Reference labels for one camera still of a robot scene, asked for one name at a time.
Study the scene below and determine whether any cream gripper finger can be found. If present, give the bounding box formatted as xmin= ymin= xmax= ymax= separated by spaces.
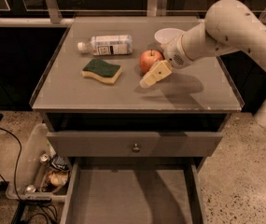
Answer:
xmin=139 ymin=60 xmax=172 ymax=89

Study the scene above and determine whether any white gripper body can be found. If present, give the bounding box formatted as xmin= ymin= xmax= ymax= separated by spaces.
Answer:
xmin=162 ymin=35 xmax=192 ymax=69

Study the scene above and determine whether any red apple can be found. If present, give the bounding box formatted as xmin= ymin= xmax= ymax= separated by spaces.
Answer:
xmin=139 ymin=49 xmax=163 ymax=74

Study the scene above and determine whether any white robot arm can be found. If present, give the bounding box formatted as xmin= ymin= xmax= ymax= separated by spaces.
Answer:
xmin=140 ymin=0 xmax=266 ymax=89

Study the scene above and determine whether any round metal drawer knob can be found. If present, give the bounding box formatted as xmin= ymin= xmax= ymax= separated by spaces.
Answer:
xmin=132 ymin=144 xmax=140 ymax=153

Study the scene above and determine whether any grey drawer cabinet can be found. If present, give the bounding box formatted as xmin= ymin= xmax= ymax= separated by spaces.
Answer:
xmin=29 ymin=15 xmax=245 ymax=224

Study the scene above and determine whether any grey top drawer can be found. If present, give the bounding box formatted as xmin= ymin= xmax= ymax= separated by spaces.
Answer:
xmin=47 ymin=131 xmax=223 ymax=157

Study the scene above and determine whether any open grey middle drawer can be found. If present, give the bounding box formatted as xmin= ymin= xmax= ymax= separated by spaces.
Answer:
xmin=60 ymin=158 xmax=207 ymax=224

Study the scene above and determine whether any white ceramic bowl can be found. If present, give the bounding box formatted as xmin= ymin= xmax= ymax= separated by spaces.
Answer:
xmin=154 ymin=28 xmax=184 ymax=44

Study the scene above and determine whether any green yellow sponge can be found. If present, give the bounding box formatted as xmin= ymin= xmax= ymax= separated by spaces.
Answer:
xmin=81 ymin=59 xmax=122 ymax=84

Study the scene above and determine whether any clear plastic bottle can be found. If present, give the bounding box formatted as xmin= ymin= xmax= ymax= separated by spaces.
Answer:
xmin=77 ymin=35 xmax=133 ymax=56

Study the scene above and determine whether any silver can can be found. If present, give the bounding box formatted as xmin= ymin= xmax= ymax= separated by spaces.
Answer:
xmin=39 ymin=153 xmax=50 ymax=165

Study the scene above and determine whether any crumpled snack bag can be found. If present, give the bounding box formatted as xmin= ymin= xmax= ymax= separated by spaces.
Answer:
xmin=40 ymin=155 xmax=70 ymax=193

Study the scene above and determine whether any clear plastic storage bin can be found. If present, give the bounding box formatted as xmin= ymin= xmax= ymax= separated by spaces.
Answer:
xmin=6 ymin=123 xmax=68 ymax=203

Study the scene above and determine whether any black cable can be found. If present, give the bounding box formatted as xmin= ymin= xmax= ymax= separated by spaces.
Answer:
xmin=0 ymin=122 xmax=59 ymax=224

